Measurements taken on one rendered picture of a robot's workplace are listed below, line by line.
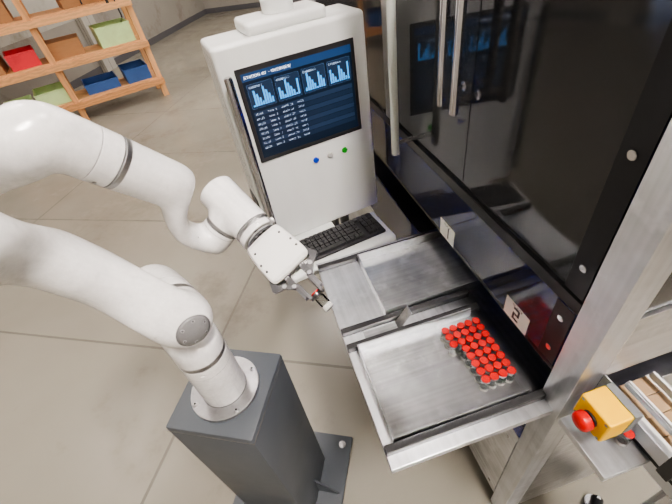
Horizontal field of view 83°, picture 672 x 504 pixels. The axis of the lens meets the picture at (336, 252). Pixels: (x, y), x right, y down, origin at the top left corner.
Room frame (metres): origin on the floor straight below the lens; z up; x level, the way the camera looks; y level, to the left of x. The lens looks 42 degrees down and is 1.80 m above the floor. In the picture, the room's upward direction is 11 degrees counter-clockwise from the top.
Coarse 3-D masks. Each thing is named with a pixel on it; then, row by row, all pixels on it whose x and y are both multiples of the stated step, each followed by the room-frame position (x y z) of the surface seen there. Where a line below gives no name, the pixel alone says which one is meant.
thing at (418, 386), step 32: (448, 320) 0.63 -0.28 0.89; (384, 352) 0.57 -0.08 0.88; (416, 352) 0.56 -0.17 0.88; (384, 384) 0.48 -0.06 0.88; (416, 384) 0.47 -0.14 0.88; (448, 384) 0.45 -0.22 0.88; (512, 384) 0.42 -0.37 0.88; (384, 416) 0.39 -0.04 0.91; (416, 416) 0.39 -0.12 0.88; (448, 416) 0.37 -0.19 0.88
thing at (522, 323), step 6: (510, 300) 0.55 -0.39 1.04; (504, 306) 0.56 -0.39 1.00; (510, 306) 0.55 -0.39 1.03; (516, 306) 0.53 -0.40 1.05; (510, 312) 0.54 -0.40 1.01; (516, 312) 0.52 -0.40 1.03; (522, 312) 0.51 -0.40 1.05; (510, 318) 0.54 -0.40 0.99; (516, 318) 0.52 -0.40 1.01; (522, 318) 0.50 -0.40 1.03; (516, 324) 0.51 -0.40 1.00; (522, 324) 0.50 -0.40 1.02; (528, 324) 0.48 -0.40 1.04; (522, 330) 0.49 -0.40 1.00
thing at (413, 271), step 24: (408, 240) 0.97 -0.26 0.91; (432, 240) 0.98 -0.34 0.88; (360, 264) 0.92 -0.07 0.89; (384, 264) 0.91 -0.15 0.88; (408, 264) 0.89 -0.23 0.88; (432, 264) 0.87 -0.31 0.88; (456, 264) 0.85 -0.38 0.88; (384, 288) 0.80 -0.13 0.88; (408, 288) 0.78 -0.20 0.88; (432, 288) 0.77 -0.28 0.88; (456, 288) 0.73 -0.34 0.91; (384, 312) 0.70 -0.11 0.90
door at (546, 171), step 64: (512, 0) 0.73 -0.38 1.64; (576, 0) 0.59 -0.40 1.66; (640, 0) 0.49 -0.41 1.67; (512, 64) 0.70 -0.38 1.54; (576, 64) 0.56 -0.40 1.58; (640, 64) 0.46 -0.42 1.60; (512, 128) 0.67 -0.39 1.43; (576, 128) 0.53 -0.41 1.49; (512, 192) 0.63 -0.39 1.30; (576, 192) 0.49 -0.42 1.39
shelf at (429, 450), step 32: (352, 288) 0.83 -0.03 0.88; (480, 288) 0.73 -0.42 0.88; (352, 320) 0.70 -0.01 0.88; (416, 320) 0.66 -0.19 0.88; (480, 320) 0.62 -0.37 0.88; (352, 352) 0.59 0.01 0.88; (512, 352) 0.51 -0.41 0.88; (544, 384) 0.41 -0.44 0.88; (512, 416) 0.35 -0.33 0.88; (416, 448) 0.32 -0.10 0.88; (448, 448) 0.31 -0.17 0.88
